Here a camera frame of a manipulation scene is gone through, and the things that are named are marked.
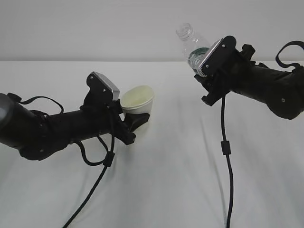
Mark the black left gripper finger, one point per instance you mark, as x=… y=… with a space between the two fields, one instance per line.
x=134 y=121

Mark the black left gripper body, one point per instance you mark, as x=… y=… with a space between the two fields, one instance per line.
x=104 y=113

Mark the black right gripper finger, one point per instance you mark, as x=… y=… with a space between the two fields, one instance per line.
x=203 y=81

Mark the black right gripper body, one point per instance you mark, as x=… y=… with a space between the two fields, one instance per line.
x=220 y=82

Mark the white paper cup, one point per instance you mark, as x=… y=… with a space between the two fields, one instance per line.
x=138 y=100

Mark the clear green-label water bottle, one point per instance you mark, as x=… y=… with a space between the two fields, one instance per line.
x=195 y=46

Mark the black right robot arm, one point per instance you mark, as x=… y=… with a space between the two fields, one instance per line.
x=281 y=91

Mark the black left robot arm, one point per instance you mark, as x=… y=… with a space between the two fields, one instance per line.
x=37 y=135

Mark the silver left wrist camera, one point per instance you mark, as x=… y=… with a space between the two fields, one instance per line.
x=102 y=88

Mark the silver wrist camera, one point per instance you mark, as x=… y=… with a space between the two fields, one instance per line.
x=216 y=56
x=102 y=88

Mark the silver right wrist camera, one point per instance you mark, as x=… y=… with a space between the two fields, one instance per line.
x=216 y=56

